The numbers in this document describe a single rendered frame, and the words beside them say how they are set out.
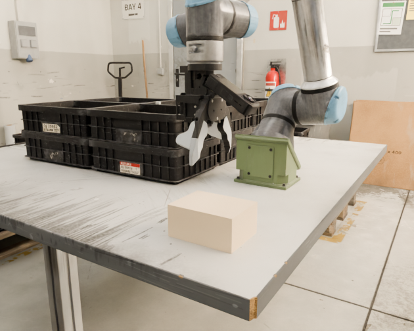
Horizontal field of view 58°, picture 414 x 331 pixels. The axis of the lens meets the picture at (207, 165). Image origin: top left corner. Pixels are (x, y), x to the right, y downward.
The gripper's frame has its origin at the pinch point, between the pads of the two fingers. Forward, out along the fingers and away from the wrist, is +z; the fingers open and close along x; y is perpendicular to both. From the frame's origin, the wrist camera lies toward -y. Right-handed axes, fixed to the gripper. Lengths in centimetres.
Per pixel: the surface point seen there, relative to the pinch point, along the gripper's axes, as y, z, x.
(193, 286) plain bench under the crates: -6.9, 18.3, 18.5
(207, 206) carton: 0.0, 9.7, 2.5
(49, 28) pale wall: 381, -74, -243
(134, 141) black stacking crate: 46, 4, -25
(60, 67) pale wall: 381, -28, -254
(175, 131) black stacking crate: 29.8, -0.6, -26.4
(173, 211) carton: 6.6, 11.0, 6.1
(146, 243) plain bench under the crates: 10.1, 17.1, 11.5
